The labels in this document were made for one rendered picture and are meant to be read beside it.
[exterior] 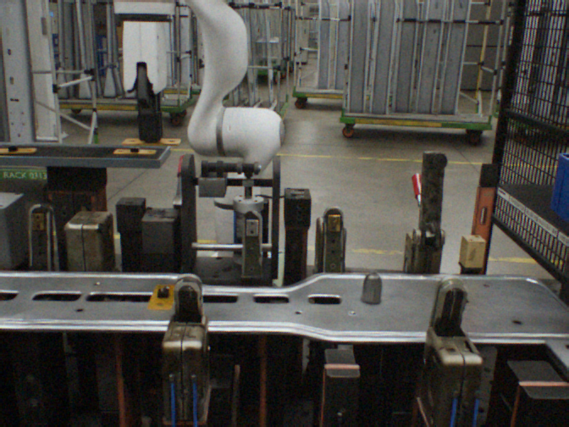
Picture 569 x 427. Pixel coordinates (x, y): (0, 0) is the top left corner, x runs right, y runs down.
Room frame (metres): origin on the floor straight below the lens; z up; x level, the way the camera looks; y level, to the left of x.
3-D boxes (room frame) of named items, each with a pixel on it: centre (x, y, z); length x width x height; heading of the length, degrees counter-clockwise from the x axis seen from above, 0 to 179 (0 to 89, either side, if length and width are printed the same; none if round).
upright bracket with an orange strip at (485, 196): (1.03, -0.37, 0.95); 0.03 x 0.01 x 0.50; 92
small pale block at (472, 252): (1.00, -0.35, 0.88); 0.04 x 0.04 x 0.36; 2
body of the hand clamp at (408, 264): (1.04, -0.27, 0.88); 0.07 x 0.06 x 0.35; 2
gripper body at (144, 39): (0.88, 0.21, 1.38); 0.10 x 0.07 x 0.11; 4
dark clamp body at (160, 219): (1.05, 0.23, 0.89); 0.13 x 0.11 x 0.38; 2
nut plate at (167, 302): (0.86, 0.19, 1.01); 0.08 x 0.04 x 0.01; 2
